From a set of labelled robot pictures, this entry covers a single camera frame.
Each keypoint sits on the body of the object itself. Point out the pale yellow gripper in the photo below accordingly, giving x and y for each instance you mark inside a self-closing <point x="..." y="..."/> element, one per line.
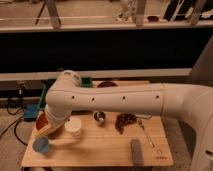
<point x="48" y="129"/>

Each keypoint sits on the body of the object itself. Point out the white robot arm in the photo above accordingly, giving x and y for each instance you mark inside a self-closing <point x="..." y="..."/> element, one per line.
<point x="191" y="103"/>

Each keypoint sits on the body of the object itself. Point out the white plastic cup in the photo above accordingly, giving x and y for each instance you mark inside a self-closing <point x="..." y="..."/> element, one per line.
<point x="74" y="126"/>

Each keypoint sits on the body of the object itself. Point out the blue plastic cup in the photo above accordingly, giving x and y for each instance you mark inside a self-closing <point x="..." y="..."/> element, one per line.
<point x="41" y="145"/>

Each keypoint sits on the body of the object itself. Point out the small metal cup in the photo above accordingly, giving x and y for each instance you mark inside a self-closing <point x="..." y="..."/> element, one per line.
<point x="99" y="117"/>

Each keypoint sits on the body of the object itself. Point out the red-orange bowl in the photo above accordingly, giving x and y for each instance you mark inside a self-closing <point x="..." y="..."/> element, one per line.
<point x="41" y="121"/>

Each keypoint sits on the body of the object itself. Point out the blue box on floor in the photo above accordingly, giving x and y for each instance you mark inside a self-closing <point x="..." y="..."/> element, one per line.
<point x="31" y="112"/>

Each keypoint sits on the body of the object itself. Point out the green plastic tray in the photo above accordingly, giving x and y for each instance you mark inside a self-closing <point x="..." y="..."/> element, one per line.
<point x="86" y="82"/>

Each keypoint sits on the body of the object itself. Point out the purple bowl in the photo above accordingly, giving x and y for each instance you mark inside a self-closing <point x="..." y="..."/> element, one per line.
<point x="106" y="84"/>

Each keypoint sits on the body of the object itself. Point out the bunch of dark grapes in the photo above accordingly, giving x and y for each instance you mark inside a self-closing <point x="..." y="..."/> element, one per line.
<point x="123" y="120"/>

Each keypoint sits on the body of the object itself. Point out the metal fork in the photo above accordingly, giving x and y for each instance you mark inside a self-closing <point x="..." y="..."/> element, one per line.
<point x="140" y="123"/>

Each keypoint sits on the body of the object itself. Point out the grey rectangular block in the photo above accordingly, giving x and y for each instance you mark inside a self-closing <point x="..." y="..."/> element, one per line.
<point x="136" y="151"/>

